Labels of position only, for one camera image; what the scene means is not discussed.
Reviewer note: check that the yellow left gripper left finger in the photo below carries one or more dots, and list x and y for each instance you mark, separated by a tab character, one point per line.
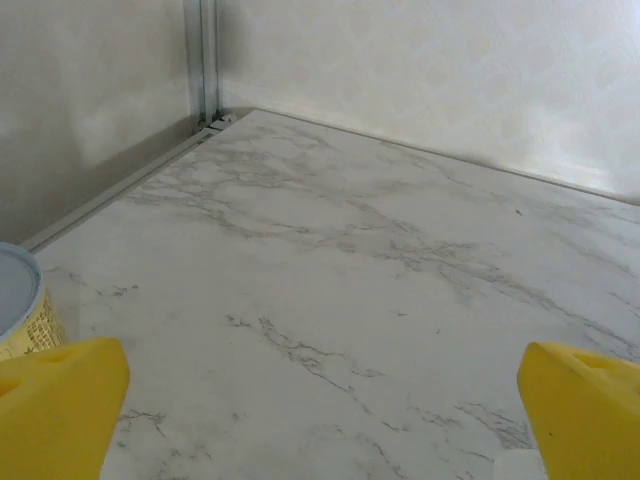
55	415

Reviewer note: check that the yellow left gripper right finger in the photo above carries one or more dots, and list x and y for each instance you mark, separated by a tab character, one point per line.
585	420

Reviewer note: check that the aluminium side frame rail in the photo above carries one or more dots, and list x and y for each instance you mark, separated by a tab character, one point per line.
125	182

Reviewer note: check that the aluminium frame post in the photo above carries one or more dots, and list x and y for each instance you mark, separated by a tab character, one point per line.
202	60

